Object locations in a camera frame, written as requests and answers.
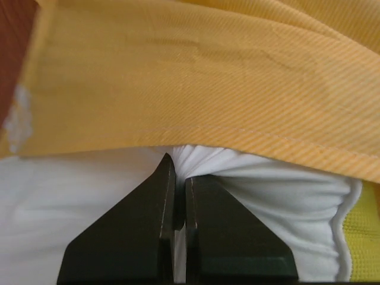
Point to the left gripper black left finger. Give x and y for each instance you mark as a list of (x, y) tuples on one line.
[(133, 242)]

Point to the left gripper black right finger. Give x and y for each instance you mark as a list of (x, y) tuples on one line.
[(227, 244)]

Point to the white pillow yellow edge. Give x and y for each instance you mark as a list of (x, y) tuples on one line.
[(330, 222)]

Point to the yellow pillowcase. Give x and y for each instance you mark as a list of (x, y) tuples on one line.
[(296, 81)]

